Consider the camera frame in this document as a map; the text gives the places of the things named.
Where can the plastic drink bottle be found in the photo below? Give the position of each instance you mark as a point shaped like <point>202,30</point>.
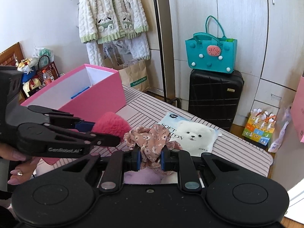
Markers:
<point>46,78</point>

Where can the yellow plush toy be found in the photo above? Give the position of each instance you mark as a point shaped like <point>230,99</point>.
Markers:
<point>32,85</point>

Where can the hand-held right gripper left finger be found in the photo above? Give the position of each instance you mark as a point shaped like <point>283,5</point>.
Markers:
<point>136,160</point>

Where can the striped tablecloth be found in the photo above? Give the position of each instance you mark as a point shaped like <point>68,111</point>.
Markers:
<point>237,152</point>

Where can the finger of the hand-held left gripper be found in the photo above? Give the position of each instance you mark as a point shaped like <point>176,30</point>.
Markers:
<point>83,125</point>
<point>106,141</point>

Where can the bear print cotton pad pack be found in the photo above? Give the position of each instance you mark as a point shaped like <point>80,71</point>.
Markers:
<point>197,133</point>

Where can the light wooden cabinet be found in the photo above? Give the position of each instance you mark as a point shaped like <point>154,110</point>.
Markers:
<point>155,76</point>

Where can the colourful gift bag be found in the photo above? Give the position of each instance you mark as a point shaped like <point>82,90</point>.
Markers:
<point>257,133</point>

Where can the teal felt handbag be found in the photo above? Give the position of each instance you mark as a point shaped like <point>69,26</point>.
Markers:
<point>209,59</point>

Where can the black suitcase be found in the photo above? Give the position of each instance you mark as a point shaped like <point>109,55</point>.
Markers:
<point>213,99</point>

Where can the white fleece jacket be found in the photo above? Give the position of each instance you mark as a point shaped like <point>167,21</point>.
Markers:
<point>95,9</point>

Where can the white green plastic bag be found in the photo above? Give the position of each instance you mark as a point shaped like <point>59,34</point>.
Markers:
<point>44,53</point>

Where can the brown paper bag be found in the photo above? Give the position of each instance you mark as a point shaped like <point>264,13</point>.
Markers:
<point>135,76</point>

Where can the grey wooden wardrobe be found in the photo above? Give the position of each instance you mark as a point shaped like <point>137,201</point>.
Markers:
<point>249,16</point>

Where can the flower bouquet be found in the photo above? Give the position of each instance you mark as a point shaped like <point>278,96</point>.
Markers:
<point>25,65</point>

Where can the floral fabric scrunchie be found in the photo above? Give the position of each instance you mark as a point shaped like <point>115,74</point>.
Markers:
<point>152,142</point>

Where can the red woven basket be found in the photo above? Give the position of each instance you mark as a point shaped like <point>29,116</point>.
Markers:
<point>53,72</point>

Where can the pink storage box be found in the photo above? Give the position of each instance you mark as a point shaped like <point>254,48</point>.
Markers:
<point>102,92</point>

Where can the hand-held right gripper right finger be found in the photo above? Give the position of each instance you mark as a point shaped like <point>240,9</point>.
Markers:
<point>162,160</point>

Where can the clear plastic gift bag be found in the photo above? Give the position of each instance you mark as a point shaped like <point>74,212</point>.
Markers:
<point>111,52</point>

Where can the purple plush toy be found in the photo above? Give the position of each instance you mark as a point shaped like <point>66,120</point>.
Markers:
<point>147,178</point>

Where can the person's left hand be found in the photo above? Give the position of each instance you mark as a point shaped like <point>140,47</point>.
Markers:
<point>23,168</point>

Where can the black clothes rack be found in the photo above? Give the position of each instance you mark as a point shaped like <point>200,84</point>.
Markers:
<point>158,40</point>

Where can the wooden headboard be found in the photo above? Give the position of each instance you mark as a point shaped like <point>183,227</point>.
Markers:
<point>10,55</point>

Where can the pink paper bag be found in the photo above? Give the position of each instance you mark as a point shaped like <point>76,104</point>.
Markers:
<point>299,114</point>

